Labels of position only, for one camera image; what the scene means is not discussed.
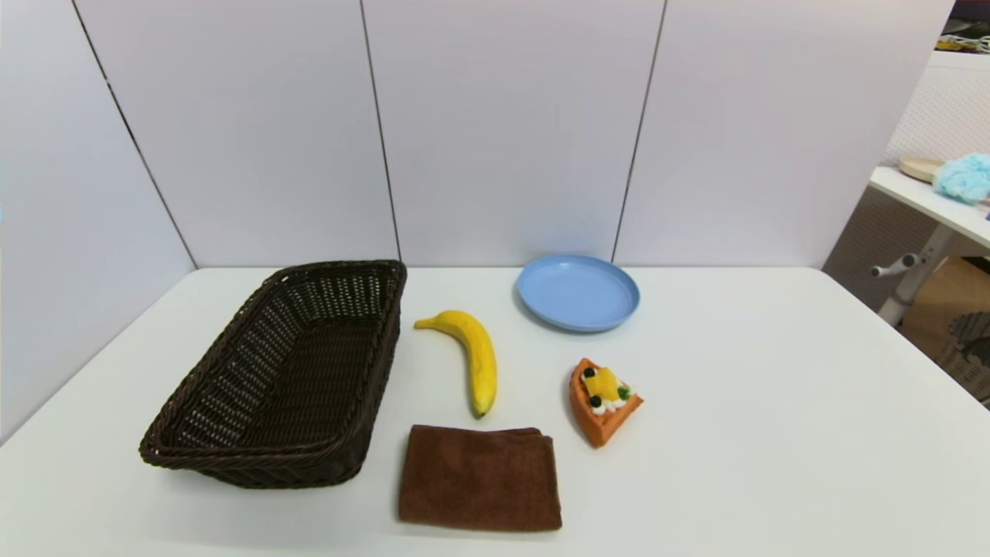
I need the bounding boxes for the round wooden plate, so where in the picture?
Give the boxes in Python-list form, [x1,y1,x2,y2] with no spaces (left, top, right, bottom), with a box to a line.
[899,157,946,184]

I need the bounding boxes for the yellow banana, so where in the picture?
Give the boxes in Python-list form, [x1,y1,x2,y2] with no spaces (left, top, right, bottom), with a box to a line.
[413,309,498,419]

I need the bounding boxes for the grey woven bin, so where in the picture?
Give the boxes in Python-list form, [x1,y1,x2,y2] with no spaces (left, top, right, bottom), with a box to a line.
[940,312,990,407]

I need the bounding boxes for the light blue fluffy sponge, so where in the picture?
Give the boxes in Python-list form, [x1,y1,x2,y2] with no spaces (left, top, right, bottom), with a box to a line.
[933,152,990,205]

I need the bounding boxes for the white perforated partition panel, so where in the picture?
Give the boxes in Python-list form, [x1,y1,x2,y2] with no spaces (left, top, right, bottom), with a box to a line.
[823,50,990,289]

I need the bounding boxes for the blue plastic plate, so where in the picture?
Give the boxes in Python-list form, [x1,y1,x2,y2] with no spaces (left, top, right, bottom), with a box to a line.
[516,254,641,333]

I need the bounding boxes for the triangle waffle bread with fruit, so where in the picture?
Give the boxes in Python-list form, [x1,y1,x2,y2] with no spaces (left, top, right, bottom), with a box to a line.
[569,357,645,449]

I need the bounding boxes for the folded brown towel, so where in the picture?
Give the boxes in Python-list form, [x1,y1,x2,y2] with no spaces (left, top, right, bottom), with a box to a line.
[398,424,563,533]

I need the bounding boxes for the dark brown wicker basket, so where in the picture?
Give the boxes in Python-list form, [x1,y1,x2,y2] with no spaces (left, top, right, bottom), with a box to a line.
[138,259,408,490]

